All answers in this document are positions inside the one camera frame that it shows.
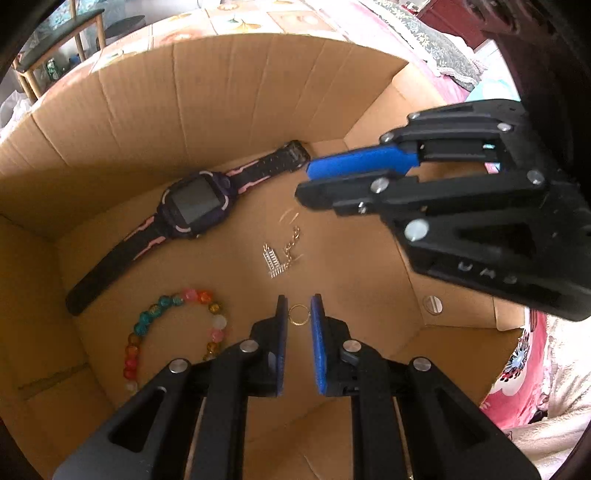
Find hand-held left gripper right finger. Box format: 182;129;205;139
310;294;541;480

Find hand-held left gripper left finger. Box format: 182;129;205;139
53;294;289;480

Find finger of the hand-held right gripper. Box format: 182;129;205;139
306;98;528;182
294;161;556;265

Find purple and pink smart watch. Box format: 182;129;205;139
65;140;311;317

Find multicolour bead bracelet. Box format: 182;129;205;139
122;288;230;393

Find white plastic bag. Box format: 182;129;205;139
0;90;37;136

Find grey floral pillow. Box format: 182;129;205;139
369;0;484;92

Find wooden chair with black seat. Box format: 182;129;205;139
13;8;105;100

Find teal floral hanging cloth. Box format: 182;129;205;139
44;0;109;21

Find white fleece blanket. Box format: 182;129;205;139
502;318;591;480

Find brown cardboard box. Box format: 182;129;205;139
0;34;527;480

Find black stool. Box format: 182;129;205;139
96;15;147;48

